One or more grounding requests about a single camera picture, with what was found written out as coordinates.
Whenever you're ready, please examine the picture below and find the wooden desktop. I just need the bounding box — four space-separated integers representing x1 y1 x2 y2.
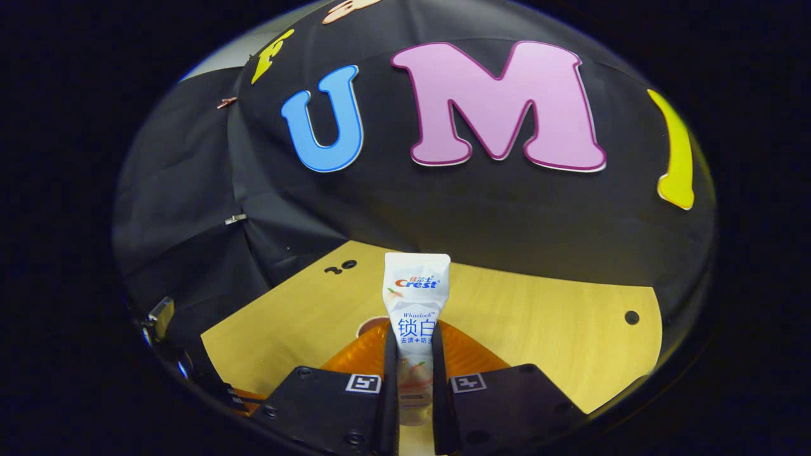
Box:
201 239 663 456

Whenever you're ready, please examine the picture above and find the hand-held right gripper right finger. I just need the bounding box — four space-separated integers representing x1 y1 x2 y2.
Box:
431 320 587 456

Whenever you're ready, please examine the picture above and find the black backdrop cloth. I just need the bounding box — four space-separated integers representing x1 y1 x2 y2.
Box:
113 0 718 406

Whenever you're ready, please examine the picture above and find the white cup brown inside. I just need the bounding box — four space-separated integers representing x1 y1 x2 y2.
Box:
356 315 390 339

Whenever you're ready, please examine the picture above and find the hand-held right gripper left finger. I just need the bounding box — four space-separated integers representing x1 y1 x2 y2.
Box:
250 320 400 456

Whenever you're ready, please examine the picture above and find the white toothpaste tube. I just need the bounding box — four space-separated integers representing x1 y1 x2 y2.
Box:
382 251 452 427

